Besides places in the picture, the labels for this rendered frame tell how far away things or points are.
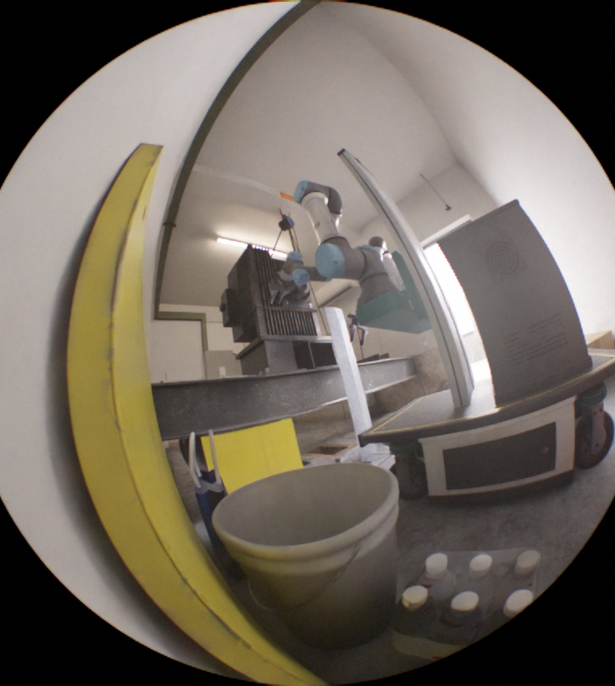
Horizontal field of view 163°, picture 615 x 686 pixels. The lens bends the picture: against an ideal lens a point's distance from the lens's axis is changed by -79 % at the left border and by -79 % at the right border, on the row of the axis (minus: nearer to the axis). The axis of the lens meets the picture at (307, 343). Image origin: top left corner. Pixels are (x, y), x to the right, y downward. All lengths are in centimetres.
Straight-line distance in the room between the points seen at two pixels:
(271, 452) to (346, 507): 69
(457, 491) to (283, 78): 280
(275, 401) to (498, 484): 109
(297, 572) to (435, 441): 51
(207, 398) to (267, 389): 35
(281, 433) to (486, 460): 92
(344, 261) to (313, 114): 205
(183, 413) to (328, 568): 93
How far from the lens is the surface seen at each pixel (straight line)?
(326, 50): 249
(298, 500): 50
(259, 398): 119
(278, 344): 131
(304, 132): 259
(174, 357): 453
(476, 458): 66
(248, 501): 45
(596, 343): 163
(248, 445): 106
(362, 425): 144
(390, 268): 146
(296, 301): 151
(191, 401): 108
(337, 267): 70
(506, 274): 70
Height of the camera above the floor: 49
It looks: 14 degrees up
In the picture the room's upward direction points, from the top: 13 degrees counter-clockwise
